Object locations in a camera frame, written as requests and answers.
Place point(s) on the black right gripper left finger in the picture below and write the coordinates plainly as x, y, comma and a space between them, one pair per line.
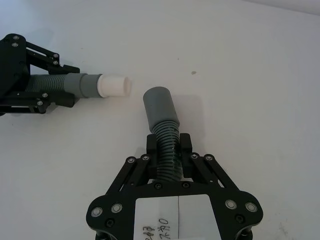
135, 172

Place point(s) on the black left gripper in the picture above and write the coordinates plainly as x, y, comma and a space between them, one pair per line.
12, 65

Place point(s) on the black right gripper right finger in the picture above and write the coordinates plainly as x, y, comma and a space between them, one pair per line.
200, 170

